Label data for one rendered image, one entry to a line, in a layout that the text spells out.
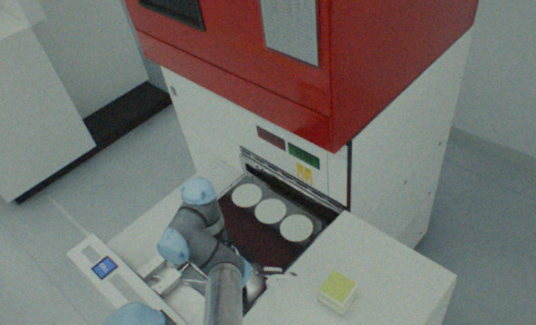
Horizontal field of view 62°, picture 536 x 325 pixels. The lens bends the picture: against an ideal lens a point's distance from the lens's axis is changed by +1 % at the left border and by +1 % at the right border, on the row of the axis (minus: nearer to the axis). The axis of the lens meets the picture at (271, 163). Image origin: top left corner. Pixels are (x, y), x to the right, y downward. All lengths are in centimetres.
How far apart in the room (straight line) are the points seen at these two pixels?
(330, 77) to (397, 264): 54
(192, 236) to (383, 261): 52
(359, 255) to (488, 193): 161
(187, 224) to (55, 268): 184
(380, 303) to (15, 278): 215
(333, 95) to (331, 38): 14
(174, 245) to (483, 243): 186
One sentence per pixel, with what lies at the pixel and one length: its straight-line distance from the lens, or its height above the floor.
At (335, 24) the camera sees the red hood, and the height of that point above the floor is 157.
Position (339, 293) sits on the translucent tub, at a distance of 111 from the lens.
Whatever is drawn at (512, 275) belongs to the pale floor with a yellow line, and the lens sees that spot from 248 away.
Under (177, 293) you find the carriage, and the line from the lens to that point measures 136.
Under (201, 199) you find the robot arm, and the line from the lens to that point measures 103.
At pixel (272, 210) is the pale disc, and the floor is 90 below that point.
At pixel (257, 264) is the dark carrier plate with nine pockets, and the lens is 132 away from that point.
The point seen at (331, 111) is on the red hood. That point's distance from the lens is 103.
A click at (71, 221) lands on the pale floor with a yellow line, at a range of 296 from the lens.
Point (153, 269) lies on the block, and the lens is 139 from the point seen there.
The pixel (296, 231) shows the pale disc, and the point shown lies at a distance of 137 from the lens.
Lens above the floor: 201
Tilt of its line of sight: 45 degrees down
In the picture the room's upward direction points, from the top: 9 degrees counter-clockwise
